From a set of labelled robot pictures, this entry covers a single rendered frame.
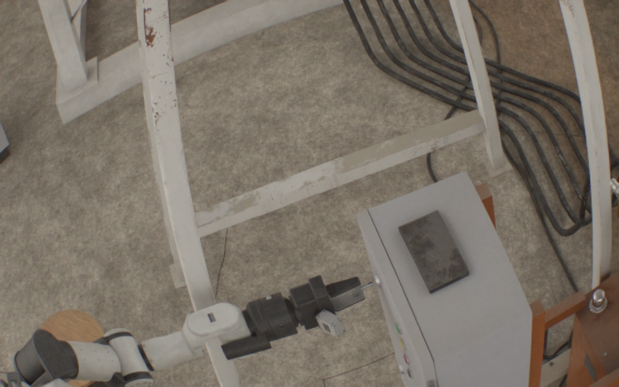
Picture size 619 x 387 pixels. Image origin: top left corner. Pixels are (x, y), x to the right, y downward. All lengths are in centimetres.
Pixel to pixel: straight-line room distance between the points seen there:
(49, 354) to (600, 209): 144
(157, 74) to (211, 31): 289
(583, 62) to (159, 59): 92
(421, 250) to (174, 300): 191
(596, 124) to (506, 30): 225
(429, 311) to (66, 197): 276
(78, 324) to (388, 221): 176
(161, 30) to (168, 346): 65
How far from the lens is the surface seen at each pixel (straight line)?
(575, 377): 276
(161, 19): 169
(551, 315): 247
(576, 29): 204
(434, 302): 180
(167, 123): 181
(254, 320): 196
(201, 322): 196
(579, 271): 339
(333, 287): 198
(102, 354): 194
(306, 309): 197
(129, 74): 467
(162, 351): 199
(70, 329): 346
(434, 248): 186
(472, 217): 191
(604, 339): 246
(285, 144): 404
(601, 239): 249
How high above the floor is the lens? 265
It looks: 44 degrees down
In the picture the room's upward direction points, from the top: 18 degrees counter-clockwise
